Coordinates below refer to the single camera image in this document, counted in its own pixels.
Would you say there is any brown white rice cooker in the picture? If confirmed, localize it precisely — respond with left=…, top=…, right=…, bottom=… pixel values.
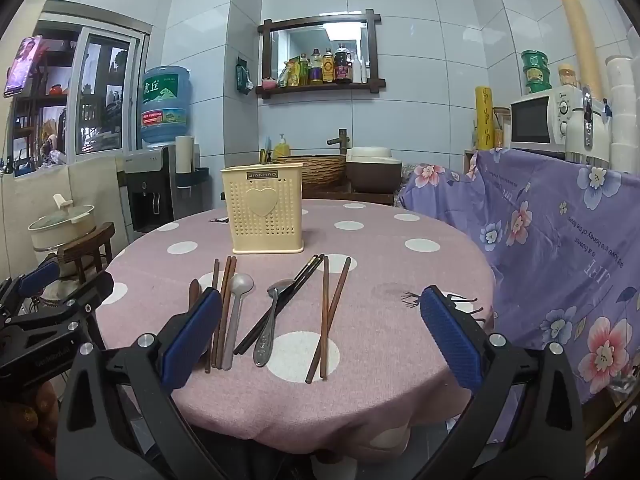
left=345, top=146, right=403, bottom=193

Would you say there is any stack of white cups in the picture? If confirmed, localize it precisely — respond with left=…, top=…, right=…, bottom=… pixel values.
left=605, top=52, right=640, bottom=176

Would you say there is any reddish brown wooden chopstick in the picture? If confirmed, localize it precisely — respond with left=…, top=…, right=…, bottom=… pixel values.
left=305, top=256, right=352, bottom=384
left=320, top=255, right=331, bottom=380

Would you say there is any blue water jug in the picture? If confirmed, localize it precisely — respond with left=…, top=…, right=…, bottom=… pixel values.
left=140, top=65, right=192, bottom=148

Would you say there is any dark wooden stool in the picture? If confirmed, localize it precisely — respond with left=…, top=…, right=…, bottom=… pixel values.
left=56, top=221, right=117, bottom=281

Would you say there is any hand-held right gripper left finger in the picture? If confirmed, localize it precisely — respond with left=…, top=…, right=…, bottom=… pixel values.
left=56, top=287, right=223, bottom=480

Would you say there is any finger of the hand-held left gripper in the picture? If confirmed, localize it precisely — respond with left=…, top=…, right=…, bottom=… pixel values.
left=20, top=271, right=115, bottom=334
left=0, top=259, right=62, bottom=318

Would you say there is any purple floral cloth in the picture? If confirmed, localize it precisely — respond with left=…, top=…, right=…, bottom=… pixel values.
left=400, top=147, right=640, bottom=441

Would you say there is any shiny patterned metal spoon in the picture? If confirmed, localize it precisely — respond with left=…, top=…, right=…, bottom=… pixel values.
left=253, top=279, right=296, bottom=367

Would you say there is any black chopstick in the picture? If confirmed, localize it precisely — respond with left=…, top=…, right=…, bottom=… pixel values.
left=233, top=253, right=321, bottom=352
left=238, top=253, right=326, bottom=356

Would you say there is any matte grey metal spoon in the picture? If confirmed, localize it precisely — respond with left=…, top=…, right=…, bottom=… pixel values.
left=221, top=273, right=255, bottom=371

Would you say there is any dark soy sauce bottle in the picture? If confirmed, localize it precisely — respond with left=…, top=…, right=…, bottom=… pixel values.
left=334, top=43, right=352, bottom=84

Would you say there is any person's left hand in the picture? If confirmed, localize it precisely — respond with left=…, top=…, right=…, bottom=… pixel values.
left=0, top=382, right=57, bottom=466

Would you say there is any bamboo style faucet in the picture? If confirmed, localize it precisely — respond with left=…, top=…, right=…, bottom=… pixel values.
left=327, top=129, right=353, bottom=156

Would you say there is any glass jar with wooden lid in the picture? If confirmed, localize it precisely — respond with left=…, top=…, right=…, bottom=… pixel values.
left=492, top=106, right=511, bottom=149

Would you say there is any paper cup stack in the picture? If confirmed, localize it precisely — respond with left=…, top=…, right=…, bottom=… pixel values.
left=175, top=135, right=195, bottom=176

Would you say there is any dark brown wooden chopstick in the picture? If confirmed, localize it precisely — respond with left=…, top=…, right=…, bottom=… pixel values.
left=204, top=258, right=221, bottom=374
left=216, top=256, right=238, bottom=369
left=212, top=256, right=232, bottom=369

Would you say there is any yellow pouch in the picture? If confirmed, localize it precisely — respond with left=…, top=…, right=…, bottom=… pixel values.
left=277, top=59, right=301, bottom=88

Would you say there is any window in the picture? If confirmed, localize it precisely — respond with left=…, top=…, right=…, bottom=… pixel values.
left=12, top=0, right=153, bottom=178

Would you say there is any grey water dispenser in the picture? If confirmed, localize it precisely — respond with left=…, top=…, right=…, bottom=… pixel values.
left=116, top=146, right=177, bottom=233

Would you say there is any woven wash basin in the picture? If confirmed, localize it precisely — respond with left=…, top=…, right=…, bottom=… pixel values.
left=275, top=152, right=348, bottom=190

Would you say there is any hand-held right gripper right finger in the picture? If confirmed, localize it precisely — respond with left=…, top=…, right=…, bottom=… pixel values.
left=419, top=285, right=586, bottom=480

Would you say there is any green packet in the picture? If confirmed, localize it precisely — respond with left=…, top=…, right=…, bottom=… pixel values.
left=236, top=57, right=254, bottom=95

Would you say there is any white microwave oven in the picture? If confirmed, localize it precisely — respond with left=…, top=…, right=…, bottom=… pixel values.
left=509, top=85, right=608, bottom=158

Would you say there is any cream plastic utensil holder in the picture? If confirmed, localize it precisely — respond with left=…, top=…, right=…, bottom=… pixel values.
left=220, top=162, right=306, bottom=255

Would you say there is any dark blue cup holder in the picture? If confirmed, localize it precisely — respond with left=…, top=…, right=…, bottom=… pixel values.
left=175, top=167, right=210, bottom=192

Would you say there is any beige cloth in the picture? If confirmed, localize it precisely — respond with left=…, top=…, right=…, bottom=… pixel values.
left=0, top=157, right=128, bottom=286

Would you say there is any tall cream paper roll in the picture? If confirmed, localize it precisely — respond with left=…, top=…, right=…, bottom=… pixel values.
left=556, top=0, right=603, bottom=101

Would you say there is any wooden framed mirror shelf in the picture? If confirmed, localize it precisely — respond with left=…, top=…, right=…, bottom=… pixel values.
left=256, top=9, right=387, bottom=100

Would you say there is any pink polka dot tablecloth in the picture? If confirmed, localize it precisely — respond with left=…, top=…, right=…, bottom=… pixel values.
left=95, top=199, right=496, bottom=463

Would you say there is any white appliance with chrome handle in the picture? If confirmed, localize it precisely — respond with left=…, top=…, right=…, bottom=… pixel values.
left=565, top=87, right=613, bottom=168

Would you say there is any cream pot with lid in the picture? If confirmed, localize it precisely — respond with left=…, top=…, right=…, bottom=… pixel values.
left=27, top=193, right=97, bottom=266

